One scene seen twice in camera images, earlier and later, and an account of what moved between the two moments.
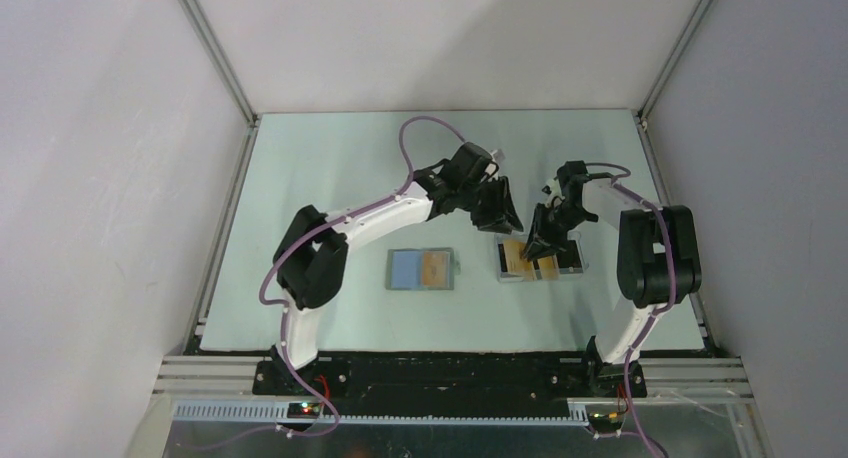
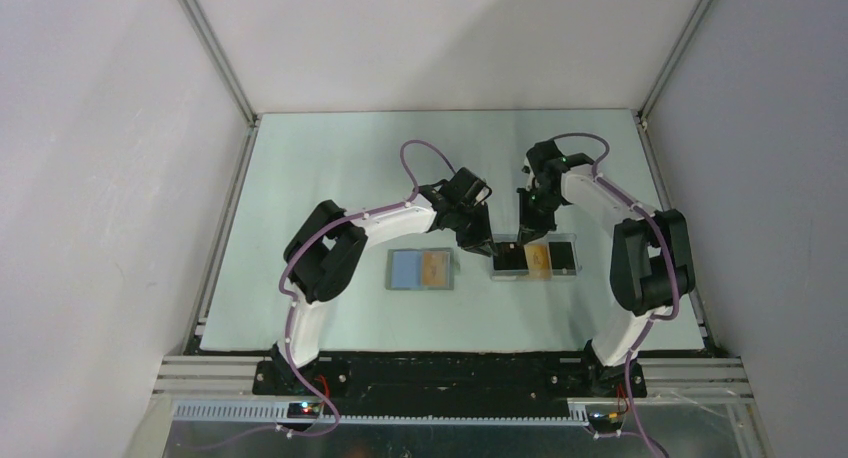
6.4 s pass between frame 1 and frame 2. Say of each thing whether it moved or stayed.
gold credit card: stayed
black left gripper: moved
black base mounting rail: stayed
